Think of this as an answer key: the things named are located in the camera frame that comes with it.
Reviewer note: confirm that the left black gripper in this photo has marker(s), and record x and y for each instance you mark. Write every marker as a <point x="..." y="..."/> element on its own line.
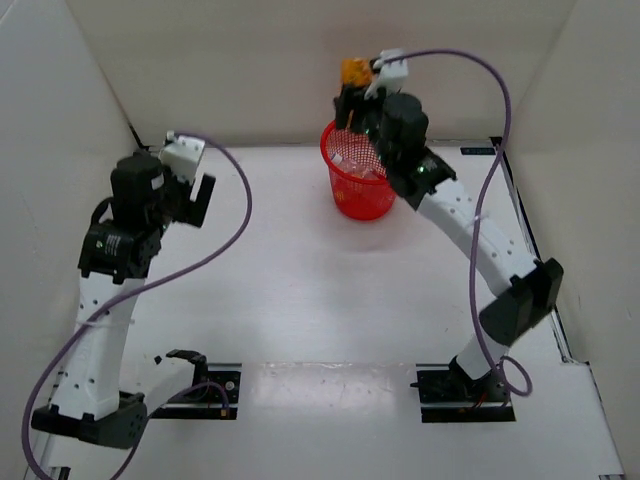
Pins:
<point x="194" y="210"/>

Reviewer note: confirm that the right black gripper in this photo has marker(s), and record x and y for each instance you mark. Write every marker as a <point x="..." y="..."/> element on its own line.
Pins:
<point x="350" y="99"/>

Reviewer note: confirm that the orange plastic bottle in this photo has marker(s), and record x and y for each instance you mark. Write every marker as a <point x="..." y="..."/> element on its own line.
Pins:
<point x="356" y="72"/>

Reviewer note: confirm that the clear bottle blue cap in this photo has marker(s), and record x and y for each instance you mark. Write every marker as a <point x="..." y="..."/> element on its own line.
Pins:
<point x="354" y="168"/>

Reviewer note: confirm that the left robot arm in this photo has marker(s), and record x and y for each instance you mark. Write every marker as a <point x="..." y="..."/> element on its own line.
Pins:
<point x="149" y="192"/>

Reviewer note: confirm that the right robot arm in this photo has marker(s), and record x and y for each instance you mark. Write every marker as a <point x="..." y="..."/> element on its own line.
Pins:
<point x="524" y="288"/>

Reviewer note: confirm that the red mesh plastic bin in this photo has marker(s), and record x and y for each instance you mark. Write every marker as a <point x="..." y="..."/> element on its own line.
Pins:
<point x="358" y="199"/>

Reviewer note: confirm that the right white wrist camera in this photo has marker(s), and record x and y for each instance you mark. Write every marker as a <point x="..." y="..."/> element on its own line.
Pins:
<point x="390" y="70"/>

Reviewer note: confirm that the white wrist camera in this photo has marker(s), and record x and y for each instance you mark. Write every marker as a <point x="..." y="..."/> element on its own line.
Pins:
<point x="390" y="70"/>
<point x="182" y="155"/>

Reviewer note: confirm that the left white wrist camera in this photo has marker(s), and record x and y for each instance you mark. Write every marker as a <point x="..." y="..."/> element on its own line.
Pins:
<point x="182" y="155"/>

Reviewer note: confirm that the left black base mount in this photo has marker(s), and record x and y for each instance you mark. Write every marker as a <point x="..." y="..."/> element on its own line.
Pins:
<point x="215" y="403"/>

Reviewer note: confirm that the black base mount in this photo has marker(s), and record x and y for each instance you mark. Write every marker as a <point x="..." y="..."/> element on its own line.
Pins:
<point x="445" y="400"/>
<point x="215" y="403"/>

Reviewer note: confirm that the left aluminium frame rail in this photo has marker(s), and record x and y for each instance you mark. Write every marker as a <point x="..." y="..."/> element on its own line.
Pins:
<point x="78" y="394"/>

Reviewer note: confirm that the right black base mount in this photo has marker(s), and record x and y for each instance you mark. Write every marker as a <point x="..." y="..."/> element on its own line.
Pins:
<point x="445" y="400"/>

